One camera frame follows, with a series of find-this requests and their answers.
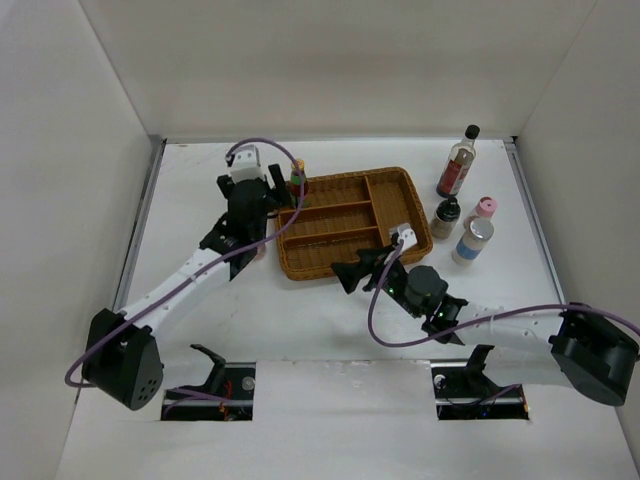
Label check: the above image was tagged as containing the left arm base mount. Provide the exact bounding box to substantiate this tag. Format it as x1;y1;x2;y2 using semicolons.
160;344;257;422

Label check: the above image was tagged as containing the small brown black-capped bottle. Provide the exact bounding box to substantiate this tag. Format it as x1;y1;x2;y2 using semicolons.
430;197;461;239

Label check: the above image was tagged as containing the tall dark soy sauce bottle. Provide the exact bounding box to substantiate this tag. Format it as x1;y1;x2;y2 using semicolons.
436;124;480;198

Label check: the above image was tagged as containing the small jar white lid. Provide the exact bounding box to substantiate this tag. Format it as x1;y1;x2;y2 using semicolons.
253;244;266;261

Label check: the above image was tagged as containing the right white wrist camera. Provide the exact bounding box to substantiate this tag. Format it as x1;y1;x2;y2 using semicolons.
389;223;418;254

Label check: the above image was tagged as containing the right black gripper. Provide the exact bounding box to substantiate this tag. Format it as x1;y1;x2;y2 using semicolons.
331;243;423;318

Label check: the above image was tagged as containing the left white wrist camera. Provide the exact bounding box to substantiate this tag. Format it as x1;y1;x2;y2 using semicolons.
225;144;264;184

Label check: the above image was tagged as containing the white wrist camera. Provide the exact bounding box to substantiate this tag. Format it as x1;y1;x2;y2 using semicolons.
389;223;418;254
225;144;264;184

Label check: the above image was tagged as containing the woven wicker divided tray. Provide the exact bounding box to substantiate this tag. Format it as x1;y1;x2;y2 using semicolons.
276;167;433;281

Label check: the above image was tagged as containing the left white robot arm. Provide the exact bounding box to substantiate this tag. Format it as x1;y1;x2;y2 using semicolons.
81;163;290;411

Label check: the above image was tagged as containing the pink-capped spice bottle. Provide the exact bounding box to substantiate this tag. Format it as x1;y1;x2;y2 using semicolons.
463;196;498;228

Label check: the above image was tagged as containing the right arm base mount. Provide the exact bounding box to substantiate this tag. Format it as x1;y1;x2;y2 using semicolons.
431;346;529;421

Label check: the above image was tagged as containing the silver-capped blue label shaker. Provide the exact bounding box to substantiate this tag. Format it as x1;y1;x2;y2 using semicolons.
451;217;495;266

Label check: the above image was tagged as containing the red sauce bottle green label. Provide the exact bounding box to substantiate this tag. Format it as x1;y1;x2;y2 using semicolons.
289;158;309;208

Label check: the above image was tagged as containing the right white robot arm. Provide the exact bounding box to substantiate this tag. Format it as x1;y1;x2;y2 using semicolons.
331;246;639;407

